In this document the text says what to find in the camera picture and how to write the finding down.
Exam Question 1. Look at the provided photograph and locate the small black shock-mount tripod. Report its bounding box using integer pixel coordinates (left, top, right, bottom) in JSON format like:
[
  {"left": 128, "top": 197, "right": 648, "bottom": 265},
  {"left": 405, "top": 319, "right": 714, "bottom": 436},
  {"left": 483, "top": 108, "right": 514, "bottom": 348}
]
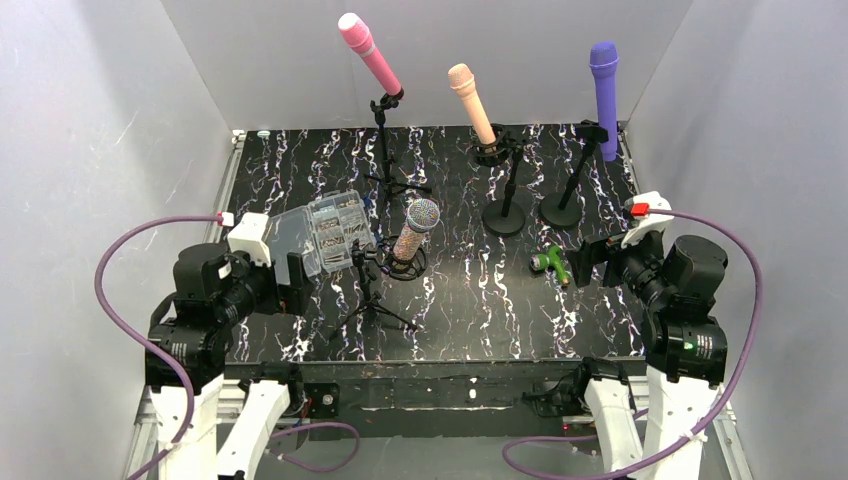
[{"left": 330, "top": 235, "right": 429, "bottom": 340}]

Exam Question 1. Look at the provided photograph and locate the rhinestone glitter microphone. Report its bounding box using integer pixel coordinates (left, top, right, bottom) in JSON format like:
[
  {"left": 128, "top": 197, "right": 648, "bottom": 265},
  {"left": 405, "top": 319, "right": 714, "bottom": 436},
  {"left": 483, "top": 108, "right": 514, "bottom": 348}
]
[{"left": 392, "top": 198, "right": 441, "bottom": 262}]

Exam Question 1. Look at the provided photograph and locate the tall black tripod stand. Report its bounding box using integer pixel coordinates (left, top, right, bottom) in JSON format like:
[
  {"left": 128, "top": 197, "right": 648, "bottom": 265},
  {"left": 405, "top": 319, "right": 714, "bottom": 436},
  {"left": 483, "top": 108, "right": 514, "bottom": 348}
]
[{"left": 366, "top": 89, "right": 432, "bottom": 203}]

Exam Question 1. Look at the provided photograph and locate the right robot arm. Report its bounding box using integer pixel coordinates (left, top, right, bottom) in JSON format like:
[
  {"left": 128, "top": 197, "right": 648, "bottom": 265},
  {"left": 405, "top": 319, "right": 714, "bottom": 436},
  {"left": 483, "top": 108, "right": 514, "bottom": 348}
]
[{"left": 566, "top": 232, "right": 728, "bottom": 479}]

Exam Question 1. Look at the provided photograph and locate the black round-base clip stand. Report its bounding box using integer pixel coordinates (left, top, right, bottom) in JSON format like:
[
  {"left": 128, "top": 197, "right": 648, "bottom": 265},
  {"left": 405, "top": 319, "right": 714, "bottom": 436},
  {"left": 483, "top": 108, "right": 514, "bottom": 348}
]
[{"left": 538, "top": 120, "right": 609, "bottom": 230}]

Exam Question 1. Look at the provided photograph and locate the purple microphone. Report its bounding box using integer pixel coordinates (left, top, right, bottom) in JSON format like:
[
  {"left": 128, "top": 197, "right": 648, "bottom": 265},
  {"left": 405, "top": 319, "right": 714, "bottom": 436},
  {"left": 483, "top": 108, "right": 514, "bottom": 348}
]
[{"left": 589, "top": 41, "right": 619, "bottom": 162}]

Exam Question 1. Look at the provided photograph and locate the peach microphone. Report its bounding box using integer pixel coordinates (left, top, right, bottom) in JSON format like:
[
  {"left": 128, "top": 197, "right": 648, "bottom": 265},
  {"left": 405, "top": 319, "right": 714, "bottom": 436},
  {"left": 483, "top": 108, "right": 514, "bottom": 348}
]
[{"left": 448, "top": 63, "right": 496, "bottom": 145}]

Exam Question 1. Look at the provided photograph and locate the pink microphone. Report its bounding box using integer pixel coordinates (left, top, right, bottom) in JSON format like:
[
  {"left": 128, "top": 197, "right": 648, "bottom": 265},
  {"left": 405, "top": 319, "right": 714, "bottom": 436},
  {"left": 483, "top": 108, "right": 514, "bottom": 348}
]
[{"left": 337, "top": 12, "right": 403, "bottom": 97}]

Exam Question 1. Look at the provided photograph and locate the green plastic tool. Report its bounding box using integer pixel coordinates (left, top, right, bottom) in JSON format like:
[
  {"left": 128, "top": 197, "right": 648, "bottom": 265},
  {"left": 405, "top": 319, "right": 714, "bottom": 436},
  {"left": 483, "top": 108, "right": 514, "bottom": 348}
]
[{"left": 529, "top": 245, "right": 571, "bottom": 288}]

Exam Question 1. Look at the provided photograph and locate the clear plastic screw box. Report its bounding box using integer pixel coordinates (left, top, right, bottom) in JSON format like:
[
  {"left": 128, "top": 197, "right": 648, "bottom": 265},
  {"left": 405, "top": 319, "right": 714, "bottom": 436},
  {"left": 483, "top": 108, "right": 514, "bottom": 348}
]
[{"left": 265, "top": 190, "right": 376, "bottom": 284}]

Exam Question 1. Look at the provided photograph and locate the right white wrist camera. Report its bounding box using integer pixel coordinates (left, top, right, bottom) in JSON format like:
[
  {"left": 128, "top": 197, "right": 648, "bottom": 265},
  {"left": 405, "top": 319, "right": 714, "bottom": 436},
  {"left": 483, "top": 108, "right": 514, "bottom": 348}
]
[{"left": 621, "top": 191, "right": 674, "bottom": 248}]

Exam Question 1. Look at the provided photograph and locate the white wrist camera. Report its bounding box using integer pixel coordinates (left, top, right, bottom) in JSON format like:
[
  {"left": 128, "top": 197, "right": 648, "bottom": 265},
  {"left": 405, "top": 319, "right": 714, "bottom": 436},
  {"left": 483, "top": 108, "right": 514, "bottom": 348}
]
[
  {"left": 621, "top": 191, "right": 674, "bottom": 248},
  {"left": 226, "top": 212, "right": 272, "bottom": 267}
]

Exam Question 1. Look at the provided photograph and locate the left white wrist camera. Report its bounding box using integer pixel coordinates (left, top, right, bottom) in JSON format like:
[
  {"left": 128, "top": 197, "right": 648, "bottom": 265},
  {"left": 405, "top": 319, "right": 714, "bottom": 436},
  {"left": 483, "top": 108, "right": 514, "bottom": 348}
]
[{"left": 226, "top": 212, "right": 272, "bottom": 267}]

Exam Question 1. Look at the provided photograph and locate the black round-base shock-mount stand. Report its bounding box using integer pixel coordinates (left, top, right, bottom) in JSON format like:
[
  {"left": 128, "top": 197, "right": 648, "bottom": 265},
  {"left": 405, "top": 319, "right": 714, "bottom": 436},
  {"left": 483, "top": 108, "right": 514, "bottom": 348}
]
[{"left": 472, "top": 123, "right": 527, "bottom": 238}]

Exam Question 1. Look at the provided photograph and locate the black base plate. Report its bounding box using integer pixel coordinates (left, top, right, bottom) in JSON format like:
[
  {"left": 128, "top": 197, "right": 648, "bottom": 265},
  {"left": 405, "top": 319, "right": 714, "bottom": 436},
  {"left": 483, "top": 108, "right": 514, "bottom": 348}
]
[{"left": 221, "top": 357, "right": 647, "bottom": 442}]

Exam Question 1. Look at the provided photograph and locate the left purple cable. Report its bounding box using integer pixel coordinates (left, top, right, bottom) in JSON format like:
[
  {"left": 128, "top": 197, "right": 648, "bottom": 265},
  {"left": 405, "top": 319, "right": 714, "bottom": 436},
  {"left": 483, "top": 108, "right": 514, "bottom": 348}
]
[{"left": 93, "top": 213, "right": 362, "bottom": 480}]

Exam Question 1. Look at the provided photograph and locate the purple cable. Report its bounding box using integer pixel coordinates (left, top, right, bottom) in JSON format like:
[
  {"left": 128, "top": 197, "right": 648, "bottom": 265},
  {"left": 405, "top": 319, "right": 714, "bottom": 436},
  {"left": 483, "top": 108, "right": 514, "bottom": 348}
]
[
  {"left": 93, "top": 213, "right": 362, "bottom": 480},
  {"left": 501, "top": 208, "right": 764, "bottom": 480}
]

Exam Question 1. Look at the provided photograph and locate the aluminium frame rail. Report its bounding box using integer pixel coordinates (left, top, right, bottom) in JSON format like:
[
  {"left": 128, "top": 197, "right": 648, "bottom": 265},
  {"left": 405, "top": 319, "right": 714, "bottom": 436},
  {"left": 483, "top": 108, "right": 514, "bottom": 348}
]
[{"left": 124, "top": 130, "right": 247, "bottom": 478}]

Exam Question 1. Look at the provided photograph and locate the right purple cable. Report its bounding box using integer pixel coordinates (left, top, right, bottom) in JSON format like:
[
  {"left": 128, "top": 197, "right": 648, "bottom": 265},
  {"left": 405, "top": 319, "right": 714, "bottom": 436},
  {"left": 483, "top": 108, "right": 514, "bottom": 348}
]
[{"left": 501, "top": 208, "right": 764, "bottom": 480}]

